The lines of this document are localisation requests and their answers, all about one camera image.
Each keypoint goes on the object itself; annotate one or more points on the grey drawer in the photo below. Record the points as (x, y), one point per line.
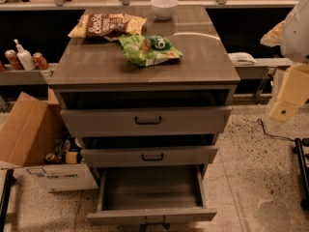
(151, 195)
(146, 121)
(155, 156)

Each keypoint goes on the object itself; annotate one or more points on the cardboard box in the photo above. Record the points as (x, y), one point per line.
(32, 138)

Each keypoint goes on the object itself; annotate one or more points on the red soda can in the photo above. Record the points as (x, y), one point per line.
(13, 59)
(40, 61)

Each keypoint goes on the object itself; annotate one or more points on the left red soda can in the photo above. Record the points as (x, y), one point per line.
(13, 59)

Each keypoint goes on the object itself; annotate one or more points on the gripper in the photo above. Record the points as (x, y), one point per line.
(296, 36)

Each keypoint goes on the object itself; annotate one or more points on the brown yellow chip bag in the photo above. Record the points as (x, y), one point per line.
(108, 26)

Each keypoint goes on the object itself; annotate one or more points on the right red soda can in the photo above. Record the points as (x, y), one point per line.
(40, 61)

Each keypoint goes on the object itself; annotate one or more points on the black bar lower left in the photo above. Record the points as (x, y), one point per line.
(9, 181)

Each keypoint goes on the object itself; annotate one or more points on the white folded cloth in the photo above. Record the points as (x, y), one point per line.
(241, 58)

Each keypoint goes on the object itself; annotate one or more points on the black stand base right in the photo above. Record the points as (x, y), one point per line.
(298, 150)

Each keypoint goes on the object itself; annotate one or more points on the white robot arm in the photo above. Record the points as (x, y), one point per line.
(292, 35)

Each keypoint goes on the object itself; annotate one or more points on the white pump bottle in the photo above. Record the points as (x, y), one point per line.
(24, 57)

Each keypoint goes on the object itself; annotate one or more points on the white bowl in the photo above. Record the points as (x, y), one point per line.
(164, 9)

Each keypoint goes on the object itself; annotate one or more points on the grey drawer cabinet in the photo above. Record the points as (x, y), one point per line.
(159, 100)

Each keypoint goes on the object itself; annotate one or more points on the green chip bag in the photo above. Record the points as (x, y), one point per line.
(145, 51)

